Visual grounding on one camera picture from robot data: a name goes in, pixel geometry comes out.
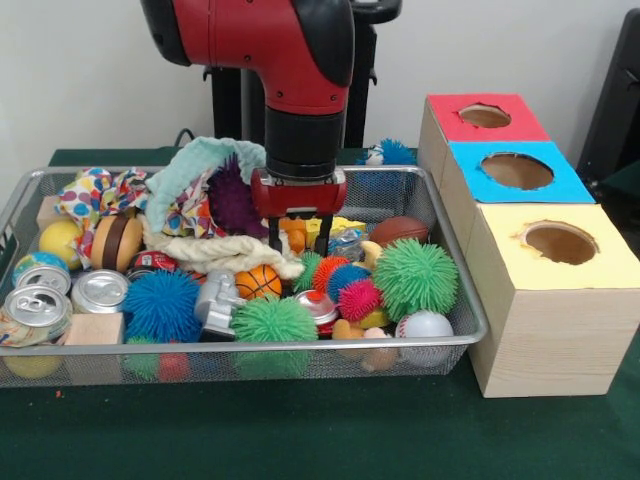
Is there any mint green cloth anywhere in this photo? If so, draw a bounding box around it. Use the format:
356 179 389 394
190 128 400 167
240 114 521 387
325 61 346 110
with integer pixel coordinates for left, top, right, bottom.
144 137 269 236

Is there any black chair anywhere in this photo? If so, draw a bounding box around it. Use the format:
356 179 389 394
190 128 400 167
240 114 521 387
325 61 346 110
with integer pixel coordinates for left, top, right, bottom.
574 7 640 211

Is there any cream cloth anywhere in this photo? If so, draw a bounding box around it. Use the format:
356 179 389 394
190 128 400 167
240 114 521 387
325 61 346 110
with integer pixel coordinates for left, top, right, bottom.
137 214 305 279

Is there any white baseball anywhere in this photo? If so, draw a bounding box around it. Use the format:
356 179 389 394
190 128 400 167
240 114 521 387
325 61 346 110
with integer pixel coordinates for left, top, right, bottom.
394 309 455 364

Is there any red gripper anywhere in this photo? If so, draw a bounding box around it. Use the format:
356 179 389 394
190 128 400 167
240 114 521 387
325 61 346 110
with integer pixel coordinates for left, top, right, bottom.
249 167 349 259

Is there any silver mesh bin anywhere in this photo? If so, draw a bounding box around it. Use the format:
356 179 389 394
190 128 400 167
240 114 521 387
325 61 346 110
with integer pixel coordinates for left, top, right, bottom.
0 164 490 389

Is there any dark green tablecloth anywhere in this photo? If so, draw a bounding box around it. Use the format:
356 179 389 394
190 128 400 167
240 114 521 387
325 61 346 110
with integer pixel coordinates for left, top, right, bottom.
0 147 640 480

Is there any silver toy robot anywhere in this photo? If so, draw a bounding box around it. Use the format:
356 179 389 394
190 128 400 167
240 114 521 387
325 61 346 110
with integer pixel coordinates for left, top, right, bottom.
193 272 246 341

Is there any wooden cube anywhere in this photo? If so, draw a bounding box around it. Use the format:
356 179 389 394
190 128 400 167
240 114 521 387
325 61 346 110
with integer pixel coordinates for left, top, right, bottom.
63 312 125 346
35 195 64 229

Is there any large green spiky ball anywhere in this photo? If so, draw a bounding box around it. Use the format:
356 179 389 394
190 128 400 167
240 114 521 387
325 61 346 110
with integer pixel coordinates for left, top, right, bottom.
372 237 460 322

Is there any wooden box with three holes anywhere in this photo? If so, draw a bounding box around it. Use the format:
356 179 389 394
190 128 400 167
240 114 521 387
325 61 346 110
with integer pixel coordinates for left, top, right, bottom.
417 92 640 400

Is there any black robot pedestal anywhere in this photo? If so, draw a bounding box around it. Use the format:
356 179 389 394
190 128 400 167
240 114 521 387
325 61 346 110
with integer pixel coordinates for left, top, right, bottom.
202 0 404 150

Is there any purple spiky ball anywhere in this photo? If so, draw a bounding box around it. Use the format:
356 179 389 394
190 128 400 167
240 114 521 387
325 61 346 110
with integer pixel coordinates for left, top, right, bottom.
207 153 269 237

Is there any crushed clear plastic bottle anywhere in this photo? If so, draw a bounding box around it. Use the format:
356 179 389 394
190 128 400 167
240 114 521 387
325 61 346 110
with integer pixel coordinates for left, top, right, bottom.
327 229 371 262

